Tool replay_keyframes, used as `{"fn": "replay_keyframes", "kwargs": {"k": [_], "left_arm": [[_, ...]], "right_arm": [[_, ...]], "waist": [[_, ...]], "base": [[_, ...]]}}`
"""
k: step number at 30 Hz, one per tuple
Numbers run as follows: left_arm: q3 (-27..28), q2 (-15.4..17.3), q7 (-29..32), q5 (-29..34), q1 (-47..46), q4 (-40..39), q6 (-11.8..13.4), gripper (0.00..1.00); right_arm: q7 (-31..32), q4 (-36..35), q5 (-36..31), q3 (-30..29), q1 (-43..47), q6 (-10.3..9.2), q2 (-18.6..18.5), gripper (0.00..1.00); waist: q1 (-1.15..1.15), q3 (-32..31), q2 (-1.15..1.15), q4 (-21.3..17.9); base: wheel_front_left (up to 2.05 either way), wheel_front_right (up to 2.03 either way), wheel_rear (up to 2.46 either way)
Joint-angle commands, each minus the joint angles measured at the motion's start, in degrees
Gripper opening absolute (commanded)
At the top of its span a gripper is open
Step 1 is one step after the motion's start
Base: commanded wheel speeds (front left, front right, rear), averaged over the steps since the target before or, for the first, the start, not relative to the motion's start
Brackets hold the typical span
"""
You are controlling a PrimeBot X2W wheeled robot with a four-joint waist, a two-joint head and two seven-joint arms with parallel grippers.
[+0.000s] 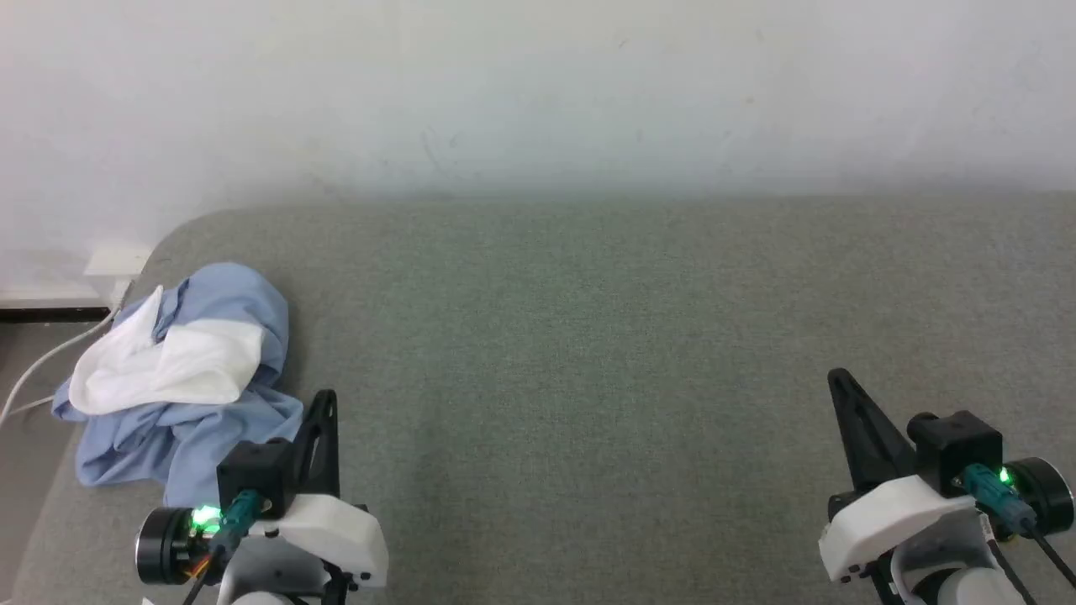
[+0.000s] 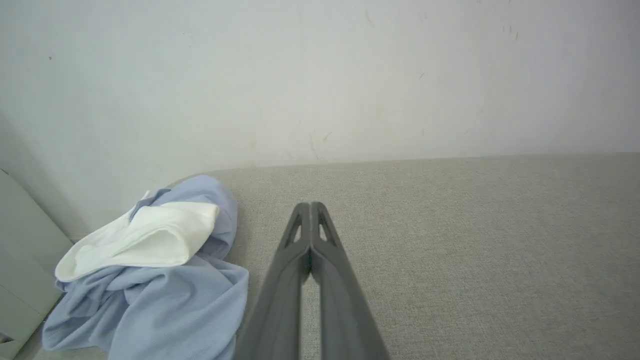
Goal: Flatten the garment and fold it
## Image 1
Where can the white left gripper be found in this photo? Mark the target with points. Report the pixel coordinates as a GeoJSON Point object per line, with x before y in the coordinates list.
{"type": "Point", "coordinates": [336, 529]}

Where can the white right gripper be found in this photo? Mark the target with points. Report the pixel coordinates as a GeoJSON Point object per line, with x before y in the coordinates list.
{"type": "Point", "coordinates": [891, 512]}

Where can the light blue and white garment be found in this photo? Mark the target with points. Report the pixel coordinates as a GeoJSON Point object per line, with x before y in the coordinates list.
{"type": "Point", "coordinates": [227, 294]}

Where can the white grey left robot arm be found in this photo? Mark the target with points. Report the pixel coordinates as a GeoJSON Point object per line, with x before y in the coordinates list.
{"type": "Point", "coordinates": [269, 571]}

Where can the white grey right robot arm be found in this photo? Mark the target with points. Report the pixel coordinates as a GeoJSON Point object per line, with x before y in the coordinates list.
{"type": "Point", "coordinates": [950, 563]}

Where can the black cylindrical left gripper motor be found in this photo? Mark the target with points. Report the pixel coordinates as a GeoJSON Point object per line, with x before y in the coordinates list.
{"type": "Point", "coordinates": [160, 546]}

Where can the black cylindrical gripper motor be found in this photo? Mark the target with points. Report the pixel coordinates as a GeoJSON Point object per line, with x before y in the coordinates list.
{"type": "Point", "coordinates": [1046, 491]}
{"type": "Point", "coordinates": [160, 546]}

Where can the black cylindrical right gripper motor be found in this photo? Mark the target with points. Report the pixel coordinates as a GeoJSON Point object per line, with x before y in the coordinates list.
{"type": "Point", "coordinates": [1046, 491]}

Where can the grey-green fabric sofa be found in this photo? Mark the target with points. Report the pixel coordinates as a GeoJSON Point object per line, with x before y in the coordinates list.
{"type": "Point", "coordinates": [588, 378]}

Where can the dark baseboard strip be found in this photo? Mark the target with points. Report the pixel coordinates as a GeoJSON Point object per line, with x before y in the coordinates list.
{"type": "Point", "coordinates": [50, 315]}

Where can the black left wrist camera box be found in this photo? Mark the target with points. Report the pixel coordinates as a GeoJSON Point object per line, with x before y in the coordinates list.
{"type": "Point", "coordinates": [252, 470]}

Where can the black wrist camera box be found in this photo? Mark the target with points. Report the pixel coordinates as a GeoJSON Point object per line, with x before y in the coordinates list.
{"type": "Point", "coordinates": [252, 470]}
{"type": "Point", "coordinates": [958, 445]}

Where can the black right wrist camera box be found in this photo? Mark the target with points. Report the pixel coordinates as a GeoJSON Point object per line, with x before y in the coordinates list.
{"type": "Point", "coordinates": [958, 445]}

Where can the white wall socket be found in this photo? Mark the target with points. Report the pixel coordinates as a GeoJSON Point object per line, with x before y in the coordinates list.
{"type": "Point", "coordinates": [118, 259]}

